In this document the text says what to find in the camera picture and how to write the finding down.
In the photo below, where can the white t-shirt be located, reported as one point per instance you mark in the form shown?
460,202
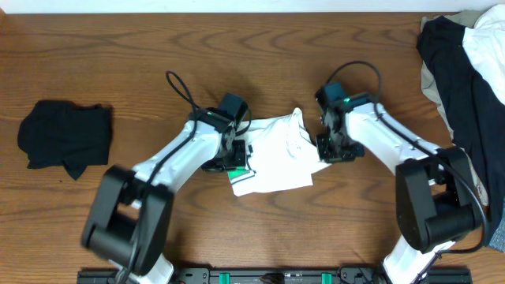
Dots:
280,156

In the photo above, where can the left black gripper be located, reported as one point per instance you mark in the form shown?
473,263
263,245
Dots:
238,155

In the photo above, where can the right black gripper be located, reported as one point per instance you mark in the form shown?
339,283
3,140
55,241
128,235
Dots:
324,152

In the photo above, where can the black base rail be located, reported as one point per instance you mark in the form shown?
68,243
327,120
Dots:
344,275

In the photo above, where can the folded black garment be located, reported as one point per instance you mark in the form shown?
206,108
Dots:
62,133

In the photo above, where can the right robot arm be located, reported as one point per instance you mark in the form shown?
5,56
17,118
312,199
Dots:
436,205

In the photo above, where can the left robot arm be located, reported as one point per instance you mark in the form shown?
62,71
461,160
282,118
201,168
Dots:
130,215

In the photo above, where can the black garment in pile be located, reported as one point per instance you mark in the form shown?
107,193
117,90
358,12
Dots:
473,112

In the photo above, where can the white printed garment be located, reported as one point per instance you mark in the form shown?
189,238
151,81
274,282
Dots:
484,47

